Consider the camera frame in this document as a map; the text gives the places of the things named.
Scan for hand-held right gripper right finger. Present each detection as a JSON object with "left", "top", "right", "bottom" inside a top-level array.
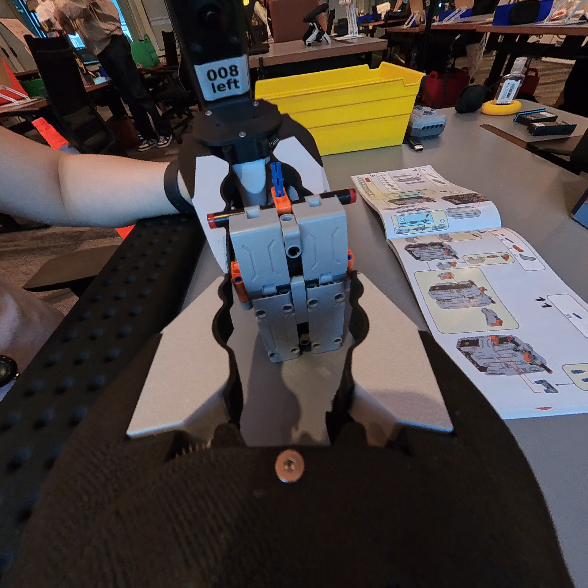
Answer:
[{"left": 345, "top": 270, "right": 454, "bottom": 450}]

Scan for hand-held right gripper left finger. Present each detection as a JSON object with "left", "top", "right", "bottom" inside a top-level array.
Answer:
[{"left": 125, "top": 275, "right": 244, "bottom": 445}]

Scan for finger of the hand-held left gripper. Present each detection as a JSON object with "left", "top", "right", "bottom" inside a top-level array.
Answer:
[
  {"left": 273, "top": 135, "right": 332, "bottom": 196},
  {"left": 195, "top": 155, "right": 236, "bottom": 275}
]

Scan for grey toy brick robot assembly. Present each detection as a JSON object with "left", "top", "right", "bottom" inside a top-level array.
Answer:
[{"left": 207, "top": 162, "right": 358, "bottom": 364}]

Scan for person's left forearm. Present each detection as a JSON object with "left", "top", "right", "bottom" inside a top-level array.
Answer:
[{"left": 0, "top": 126, "right": 182, "bottom": 228}]

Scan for black wristband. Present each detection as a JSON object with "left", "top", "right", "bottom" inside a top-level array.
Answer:
[{"left": 163, "top": 162, "right": 197, "bottom": 215}]

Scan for yellow plastic bin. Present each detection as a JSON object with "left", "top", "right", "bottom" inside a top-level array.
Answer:
[{"left": 254, "top": 62, "right": 425, "bottom": 157}]

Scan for black perforated beam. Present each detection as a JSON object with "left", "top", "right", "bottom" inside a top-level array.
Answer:
[{"left": 0, "top": 216, "right": 205, "bottom": 543}]

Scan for open instruction booklet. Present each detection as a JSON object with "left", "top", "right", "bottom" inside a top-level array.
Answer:
[{"left": 351, "top": 165, "right": 588, "bottom": 420}]

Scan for green bag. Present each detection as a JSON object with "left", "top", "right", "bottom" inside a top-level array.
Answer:
[{"left": 131, "top": 34, "right": 161, "bottom": 67}]

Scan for grey electronic module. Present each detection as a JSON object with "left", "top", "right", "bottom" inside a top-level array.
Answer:
[{"left": 405, "top": 105, "right": 447, "bottom": 142}]

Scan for red bag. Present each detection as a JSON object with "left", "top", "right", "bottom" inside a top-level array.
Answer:
[{"left": 422, "top": 68, "right": 471, "bottom": 108}]

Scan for black office chair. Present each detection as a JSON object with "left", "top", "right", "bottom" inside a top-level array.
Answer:
[{"left": 25, "top": 34, "right": 115, "bottom": 152}]

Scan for black round pouch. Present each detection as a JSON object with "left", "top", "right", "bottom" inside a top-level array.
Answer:
[{"left": 456, "top": 84, "right": 492, "bottom": 114}]

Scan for clear sanitizer bottle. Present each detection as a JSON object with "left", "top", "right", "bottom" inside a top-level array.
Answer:
[{"left": 497, "top": 57, "right": 526, "bottom": 105}]

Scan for small black box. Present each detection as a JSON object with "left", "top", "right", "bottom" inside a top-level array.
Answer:
[
  {"left": 527, "top": 120, "right": 577, "bottom": 137},
  {"left": 514, "top": 109, "right": 559, "bottom": 125}
]

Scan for robot kit box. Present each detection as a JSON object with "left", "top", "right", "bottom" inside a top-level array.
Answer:
[{"left": 571, "top": 188, "right": 588, "bottom": 230}]

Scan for blue plastic bin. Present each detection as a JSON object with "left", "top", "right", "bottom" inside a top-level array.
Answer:
[{"left": 494, "top": 0, "right": 554, "bottom": 26}]

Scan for wooden background table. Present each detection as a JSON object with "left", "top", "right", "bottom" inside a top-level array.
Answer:
[{"left": 475, "top": 22, "right": 588, "bottom": 83}]

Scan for yellow ring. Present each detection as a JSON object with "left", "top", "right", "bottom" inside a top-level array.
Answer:
[{"left": 481, "top": 99, "right": 523, "bottom": 116}]

